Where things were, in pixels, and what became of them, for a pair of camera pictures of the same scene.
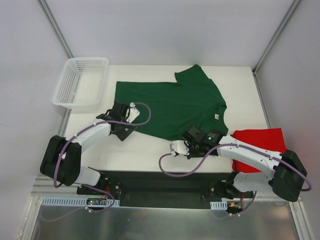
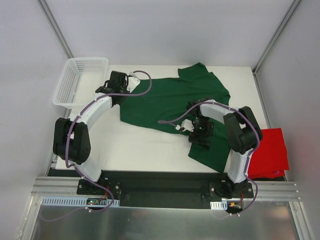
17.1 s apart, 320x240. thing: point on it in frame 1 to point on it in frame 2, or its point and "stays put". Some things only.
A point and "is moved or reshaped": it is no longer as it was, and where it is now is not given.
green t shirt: (194, 99) is moved or reshaped
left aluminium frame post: (45, 7) stays put
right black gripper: (190, 150) to (202, 137)
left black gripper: (124, 132) to (121, 97)
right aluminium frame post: (279, 30) stays put
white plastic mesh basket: (82, 82) stays put
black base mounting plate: (162, 188) stays put
